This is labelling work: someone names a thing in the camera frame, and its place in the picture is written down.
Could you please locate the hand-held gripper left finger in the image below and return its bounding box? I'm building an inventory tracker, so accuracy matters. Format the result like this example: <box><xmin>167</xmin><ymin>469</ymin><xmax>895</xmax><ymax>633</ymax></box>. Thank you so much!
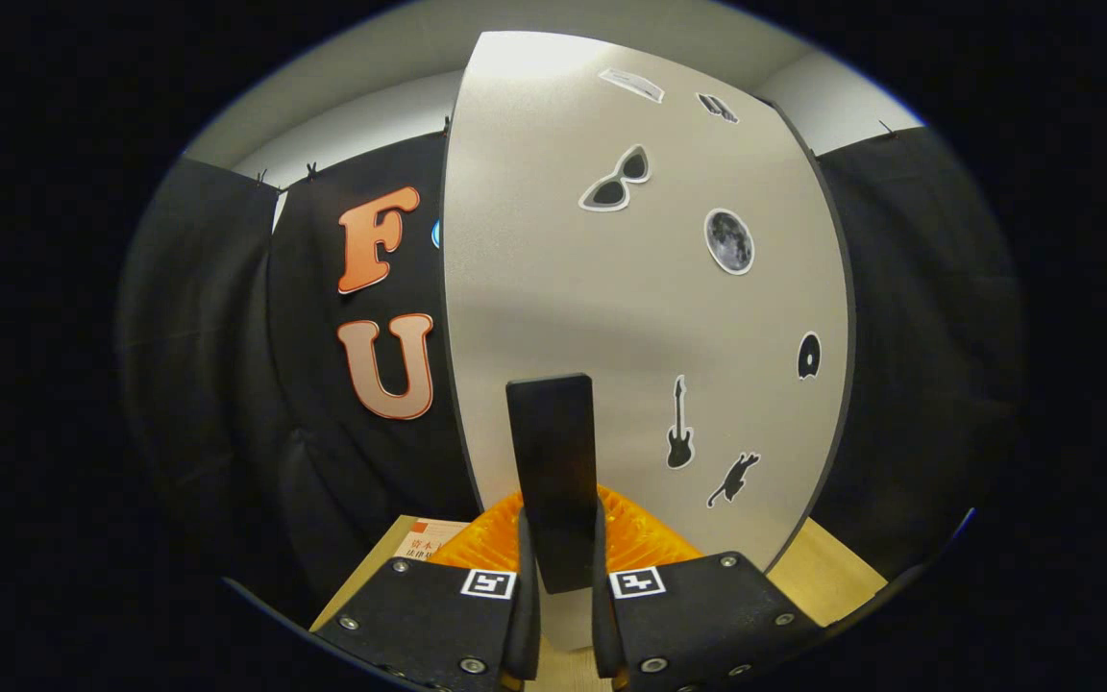
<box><xmin>311</xmin><ymin>492</ymin><xmax>543</xmax><ymax>692</ymax></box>

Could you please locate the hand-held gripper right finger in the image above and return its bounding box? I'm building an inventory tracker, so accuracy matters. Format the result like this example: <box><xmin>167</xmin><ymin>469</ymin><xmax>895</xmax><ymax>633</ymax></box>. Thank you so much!
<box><xmin>592</xmin><ymin>485</ymin><xmax>825</xmax><ymax>692</ymax></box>

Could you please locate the beige shoe cabinet door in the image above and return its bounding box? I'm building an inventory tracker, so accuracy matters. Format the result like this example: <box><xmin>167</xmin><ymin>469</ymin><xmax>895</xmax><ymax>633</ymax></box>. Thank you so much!
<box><xmin>440</xmin><ymin>31</ymin><xmax>852</xmax><ymax>655</ymax></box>

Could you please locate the dark grey shoe cabinet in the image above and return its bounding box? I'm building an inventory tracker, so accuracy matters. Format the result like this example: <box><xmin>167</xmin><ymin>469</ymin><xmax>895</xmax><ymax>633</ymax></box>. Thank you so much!
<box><xmin>438</xmin><ymin>29</ymin><xmax>859</xmax><ymax>578</ymax></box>

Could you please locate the black backdrop cloth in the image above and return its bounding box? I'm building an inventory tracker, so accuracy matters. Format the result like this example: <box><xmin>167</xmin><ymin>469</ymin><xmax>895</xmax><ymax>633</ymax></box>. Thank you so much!
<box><xmin>116</xmin><ymin>125</ymin><xmax>1025</xmax><ymax>626</ymax></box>

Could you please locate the row of black cloth clips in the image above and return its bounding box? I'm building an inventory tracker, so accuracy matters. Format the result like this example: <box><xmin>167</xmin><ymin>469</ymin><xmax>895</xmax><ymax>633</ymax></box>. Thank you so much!
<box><xmin>254</xmin><ymin>115</ymin><xmax>896</xmax><ymax>188</ymax></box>

